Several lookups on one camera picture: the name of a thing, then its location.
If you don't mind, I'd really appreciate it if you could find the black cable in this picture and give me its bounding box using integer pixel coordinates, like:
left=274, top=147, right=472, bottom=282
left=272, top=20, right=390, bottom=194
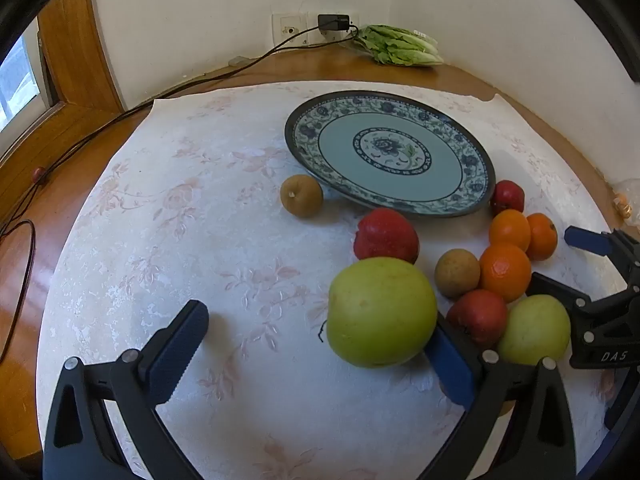
left=0, top=24, right=360, bottom=366

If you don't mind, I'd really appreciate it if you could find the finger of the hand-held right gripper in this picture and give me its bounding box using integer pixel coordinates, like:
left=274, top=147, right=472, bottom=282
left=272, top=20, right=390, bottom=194
left=527, top=274, right=640, bottom=341
left=565, top=226, right=640, bottom=286

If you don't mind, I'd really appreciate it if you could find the bagged leafy green cabbage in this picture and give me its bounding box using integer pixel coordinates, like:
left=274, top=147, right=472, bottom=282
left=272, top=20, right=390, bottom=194
left=345, top=24, right=445, bottom=67

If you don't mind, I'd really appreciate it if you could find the white round-port wall socket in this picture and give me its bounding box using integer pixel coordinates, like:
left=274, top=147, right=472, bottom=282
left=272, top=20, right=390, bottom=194
left=272, top=12, right=308, bottom=46

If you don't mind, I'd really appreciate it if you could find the orange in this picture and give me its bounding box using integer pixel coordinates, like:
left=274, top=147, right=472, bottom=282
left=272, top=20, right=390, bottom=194
left=526, top=213, right=558, bottom=261
left=479, top=243, right=532, bottom=303
left=488, top=209, right=532, bottom=252

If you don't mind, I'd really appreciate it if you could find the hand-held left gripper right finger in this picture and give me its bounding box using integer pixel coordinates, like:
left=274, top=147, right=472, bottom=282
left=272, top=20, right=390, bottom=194
left=410, top=312, right=578, bottom=480

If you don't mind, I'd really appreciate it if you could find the brown pear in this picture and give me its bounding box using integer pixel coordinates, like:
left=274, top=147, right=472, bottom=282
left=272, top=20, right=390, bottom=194
left=434, top=248, right=482, bottom=299
left=280, top=174, right=324, bottom=219

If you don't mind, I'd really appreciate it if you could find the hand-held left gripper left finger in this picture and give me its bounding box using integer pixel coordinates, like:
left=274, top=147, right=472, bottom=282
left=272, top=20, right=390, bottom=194
left=42, top=300, right=210, bottom=480

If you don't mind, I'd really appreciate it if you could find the clear plastic bag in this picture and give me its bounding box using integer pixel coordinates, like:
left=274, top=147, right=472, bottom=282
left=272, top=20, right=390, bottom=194
left=607, top=175, right=640, bottom=231

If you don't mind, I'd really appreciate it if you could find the wooden window frame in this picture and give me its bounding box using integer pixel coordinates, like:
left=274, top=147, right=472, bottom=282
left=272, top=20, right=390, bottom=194
left=0, top=0, right=126, bottom=171

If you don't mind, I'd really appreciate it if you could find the white floral table mat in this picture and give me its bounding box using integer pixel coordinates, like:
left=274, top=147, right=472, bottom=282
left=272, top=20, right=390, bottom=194
left=36, top=80, right=618, bottom=480

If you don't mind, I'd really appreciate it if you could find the blue floral ceramic plate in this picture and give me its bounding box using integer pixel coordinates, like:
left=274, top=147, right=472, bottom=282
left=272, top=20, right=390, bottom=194
left=284, top=91, right=497, bottom=218

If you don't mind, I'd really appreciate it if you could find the red apple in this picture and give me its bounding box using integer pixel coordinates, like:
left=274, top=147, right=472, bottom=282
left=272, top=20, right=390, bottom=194
left=490, top=180, right=526, bottom=217
left=446, top=289, right=509, bottom=350
left=353, top=208, right=420, bottom=265

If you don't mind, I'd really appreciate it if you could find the white power wall socket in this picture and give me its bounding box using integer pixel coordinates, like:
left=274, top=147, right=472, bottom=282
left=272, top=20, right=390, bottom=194
left=307, top=12, right=351, bottom=43

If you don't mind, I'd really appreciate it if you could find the green apple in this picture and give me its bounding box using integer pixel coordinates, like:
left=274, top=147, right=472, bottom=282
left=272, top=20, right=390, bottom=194
left=327, top=257, right=439, bottom=367
left=496, top=295, right=572, bottom=366

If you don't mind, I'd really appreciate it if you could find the window glass pane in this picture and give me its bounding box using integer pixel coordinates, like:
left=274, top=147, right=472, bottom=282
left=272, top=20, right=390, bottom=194
left=0, top=17, right=43, bottom=131

